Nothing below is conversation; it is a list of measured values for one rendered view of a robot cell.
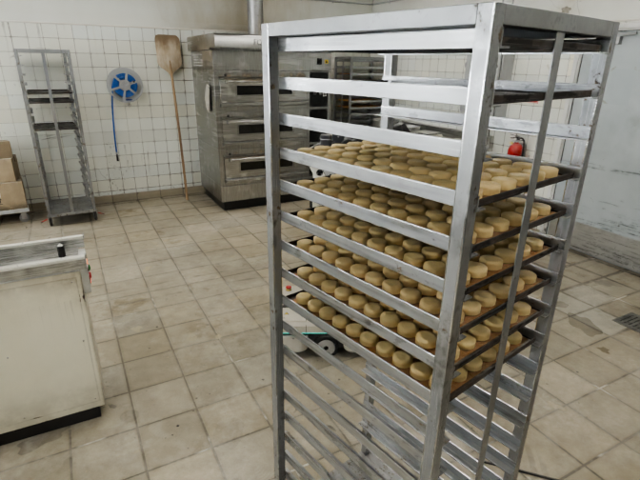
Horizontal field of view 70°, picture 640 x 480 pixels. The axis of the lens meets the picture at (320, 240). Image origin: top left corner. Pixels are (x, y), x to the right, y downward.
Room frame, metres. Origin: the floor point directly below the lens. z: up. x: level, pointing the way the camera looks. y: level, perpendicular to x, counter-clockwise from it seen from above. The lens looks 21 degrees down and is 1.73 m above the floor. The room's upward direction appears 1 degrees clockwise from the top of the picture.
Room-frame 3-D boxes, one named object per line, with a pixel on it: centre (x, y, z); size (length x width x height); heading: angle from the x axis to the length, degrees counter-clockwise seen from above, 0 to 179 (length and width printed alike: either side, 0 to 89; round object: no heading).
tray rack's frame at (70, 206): (5.12, 2.92, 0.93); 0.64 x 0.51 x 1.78; 31
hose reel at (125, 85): (5.81, 2.38, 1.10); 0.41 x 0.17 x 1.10; 119
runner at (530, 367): (1.28, -0.39, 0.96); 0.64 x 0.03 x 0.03; 40
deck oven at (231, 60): (6.08, 0.73, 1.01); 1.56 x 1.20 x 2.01; 119
